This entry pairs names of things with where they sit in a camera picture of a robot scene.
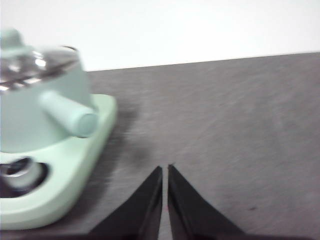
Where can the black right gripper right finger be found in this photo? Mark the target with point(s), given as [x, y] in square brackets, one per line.
[190, 215]

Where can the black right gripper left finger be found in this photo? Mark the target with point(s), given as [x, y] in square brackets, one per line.
[140, 215]

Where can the glass lid with green knob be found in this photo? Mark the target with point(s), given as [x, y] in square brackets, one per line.
[15, 47]

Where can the mint green breakfast machine base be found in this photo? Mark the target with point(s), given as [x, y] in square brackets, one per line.
[75, 175]

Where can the silver control knob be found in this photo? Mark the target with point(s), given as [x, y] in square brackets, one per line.
[20, 172]

